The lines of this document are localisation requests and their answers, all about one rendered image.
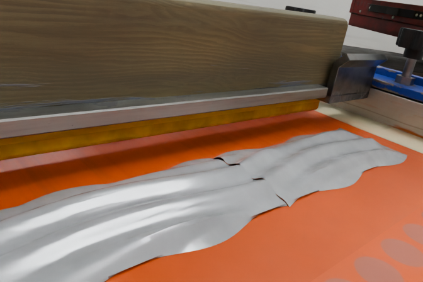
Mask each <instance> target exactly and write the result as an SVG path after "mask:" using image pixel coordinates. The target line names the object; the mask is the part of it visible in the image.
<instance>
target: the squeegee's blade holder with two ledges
mask: <svg viewBox="0 0 423 282"><path fill-rule="evenodd" d="M327 90H328V88H327V87H325V86H321V85H319V84H311V85H302V86H288V87H273V88H265V89H251V90H243V91H228V92H220V93H205V94H190V95H182V96H168V97H160V98H145V99H130V100H122V101H107V102H99V103H84V104H70V105H62V106H47V107H39V108H25V109H17V110H2V111H0V139H4V138H14V137H23V136H29V135H38V134H44V133H53V132H63V131H68V130H77V129H83V128H92V127H102V126H107V125H116V124H122V123H131V122H137V121H146V120H156V119H161V118H170V117H176V116H186V115H195V114H200V113H210V112H215V111H225V110H234V109H239V108H249V107H255V106H264V105H269V104H279V103H288V102H294V101H303V100H308V99H318V98H325V97H326V95H327Z"/></svg>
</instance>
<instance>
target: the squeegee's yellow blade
mask: <svg viewBox="0 0 423 282"><path fill-rule="evenodd" d="M318 101H320V100H317V99H308V100H303V101H294V102H288V103H279V104H269V105H264V106H255V107H249V108H239V109H234V110H225V111H215V112H210V113H200V114H195V115H186V116H176V117H170V118H161V119H156V120H146V121H137V122H131V123H122V124H116V125H107V126H102V127H92V128H83V129H77V130H68V131H63V132H53V133H44V134H38V135H29V136H23V137H14V138H4V139H0V145H7V144H16V143H21V142H30V141H35V140H44V139H49V138H57V137H66V136H71V135H80V134H85V133H94V132H103V131H108V130H117V129H122V128H130V127H139V126H144V125H153V124H158V123H167V122H172V121H181V120H190V119H195V118H203V117H209V116H217V115H226V114H231V113H240V112H245V111H254V110H263V109H268V108H276V107H282V106H290V105H295V104H304V103H313V102H318Z"/></svg>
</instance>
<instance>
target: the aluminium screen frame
mask: <svg viewBox="0 0 423 282"><path fill-rule="evenodd" d="M330 104H331V105H333V106H336V107H338V108H342V109H344V110H347V111H350V112H352V113H355V114H357V115H361V116H363V117H366V118H369V119H371V120H374V121H377V122H380V123H382V124H385V125H388V126H390V127H393V128H396V129H399V130H401V131H404V132H407V133H410V134H412V135H415V136H418V137H420V138H423V102H420V101H416V100H414V99H410V98H406V97H404V96H400V95H397V94H394V93H390V92H388V91H384V90H381V89H378V88H375V87H371V88H370V91H369V94H368V97H367V98H364V99H355V100H351V101H343V102H338V103H330Z"/></svg>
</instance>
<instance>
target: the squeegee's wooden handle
mask: <svg viewBox="0 0 423 282"><path fill-rule="evenodd" d="M347 28H348V23H347V21H346V20H345V19H344V18H338V17H334V16H327V15H322V14H313V13H304V12H299V11H290V10H284V9H275V8H266V7H261V6H251V5H246V4H237V3H228V2H223V1H214V0H0V111H2V110H17V109H25V108H39V107H47V106H62V105H70V104H84V103H99V102H107V101H122V100H130V99H145V98H160V97H168V96H182V95H190V94H205V93H220V92H228V91H243V90H251V89H265V88H273V87H288V86H302V85H311V84H319V85H321V86H325V87H327V83H328V80H329V76H330V72H331V68H332V64H333V63H334V62H335V61H336V60H337V59H339V57H340V54H341V50H342V46H343V43H344V39H345V36H346V32H347Z"/></svg>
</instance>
